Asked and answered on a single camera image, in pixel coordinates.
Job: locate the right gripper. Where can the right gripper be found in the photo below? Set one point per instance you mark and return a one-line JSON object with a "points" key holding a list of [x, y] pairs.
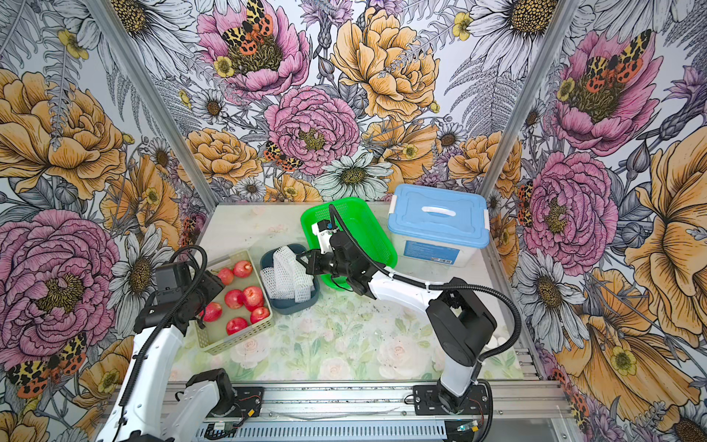
{"points": [[314, 267]]}

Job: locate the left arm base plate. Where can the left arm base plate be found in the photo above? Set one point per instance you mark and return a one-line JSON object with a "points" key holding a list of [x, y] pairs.
{"points": [[247, 403]]}

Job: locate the blue lidded storage box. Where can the blue lidded storage box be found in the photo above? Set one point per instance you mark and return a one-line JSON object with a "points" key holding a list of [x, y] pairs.
{"points": [[438, 225]]}

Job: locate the foam net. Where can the foam net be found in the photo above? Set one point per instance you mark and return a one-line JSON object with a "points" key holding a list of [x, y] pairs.
{"points": [[287, 285], [285, 259]]}

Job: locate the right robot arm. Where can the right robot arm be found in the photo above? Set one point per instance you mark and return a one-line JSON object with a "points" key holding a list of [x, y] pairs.
{"points": [[462, 323]]}

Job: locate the aluminium front rail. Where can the aluminium front rail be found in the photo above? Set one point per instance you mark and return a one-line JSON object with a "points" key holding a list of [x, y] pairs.
{"points": [[521, 410]]}

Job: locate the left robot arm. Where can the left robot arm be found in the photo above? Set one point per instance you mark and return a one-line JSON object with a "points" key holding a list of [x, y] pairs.
{"points": [[160, 332]]}

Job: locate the dark teal plastic tub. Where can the dark teal plastic tub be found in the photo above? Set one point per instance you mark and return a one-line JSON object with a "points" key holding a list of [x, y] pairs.
{"points": [[284, 306]]}

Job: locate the pale green perforated basket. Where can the pale green perforated basket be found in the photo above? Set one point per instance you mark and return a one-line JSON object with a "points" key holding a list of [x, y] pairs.
{"points": [[212, 337]]}

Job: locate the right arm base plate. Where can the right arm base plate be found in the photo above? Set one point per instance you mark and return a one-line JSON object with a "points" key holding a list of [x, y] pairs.
{"points": [[430, 400]]}

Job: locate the bright green plastic basket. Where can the bright green plastic basket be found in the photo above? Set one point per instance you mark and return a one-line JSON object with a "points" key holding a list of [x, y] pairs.
{"points": [[354, 217]]}

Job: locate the bare red apple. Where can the bare red apple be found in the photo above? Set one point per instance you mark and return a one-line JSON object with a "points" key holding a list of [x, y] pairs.
{"points": [[212, 312], [226, 276], [234, 299], [236, 325], [259, 314], [243, 269], [253, 298]]}

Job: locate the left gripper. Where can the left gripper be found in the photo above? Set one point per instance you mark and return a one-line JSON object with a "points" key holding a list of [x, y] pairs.
{"points": [[212, 285]]}

